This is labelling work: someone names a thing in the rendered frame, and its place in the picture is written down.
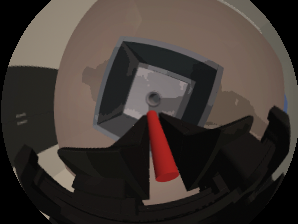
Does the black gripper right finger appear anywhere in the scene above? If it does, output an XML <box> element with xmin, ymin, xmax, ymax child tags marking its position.
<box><xmin>158</xmin><ymin>113</ymin><xmax>254</xmax><ymax>192</ymax></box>

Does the red peg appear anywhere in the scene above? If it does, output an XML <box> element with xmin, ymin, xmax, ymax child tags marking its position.
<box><xmin>146</xmin><ymin>111</ymin><xmax>180</xmax><ymax>183</ymax></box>

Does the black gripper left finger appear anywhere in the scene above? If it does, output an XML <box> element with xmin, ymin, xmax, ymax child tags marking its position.
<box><xmin>57</xmin><ymin>116</ymin><xmax>149</xmax><ymax>201</ymax></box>

